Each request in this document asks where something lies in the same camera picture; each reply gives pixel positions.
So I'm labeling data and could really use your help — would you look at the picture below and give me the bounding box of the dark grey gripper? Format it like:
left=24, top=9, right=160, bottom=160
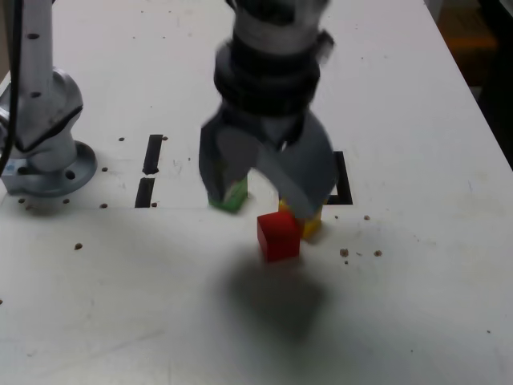
left=199, top=106, right=336, bottom=220

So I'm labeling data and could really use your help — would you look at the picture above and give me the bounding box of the green cube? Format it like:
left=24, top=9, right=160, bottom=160
left=207, top=176, right=249, bottom=213

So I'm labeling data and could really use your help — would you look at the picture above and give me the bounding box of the red cube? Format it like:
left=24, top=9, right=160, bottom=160
left=256, top=211, right=301, bottom=264

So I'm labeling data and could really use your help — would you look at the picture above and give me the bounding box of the yellow cube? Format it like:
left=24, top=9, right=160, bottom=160
left=278, top=197, right=324, bottom=241

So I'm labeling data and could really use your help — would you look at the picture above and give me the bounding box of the black tape square outline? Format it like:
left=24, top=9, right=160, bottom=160
left=326, top=150, right=353, bottom=206

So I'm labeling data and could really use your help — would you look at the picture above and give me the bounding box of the black tape strip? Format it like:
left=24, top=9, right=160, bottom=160
left=134, top=134, right=164, bottom=209

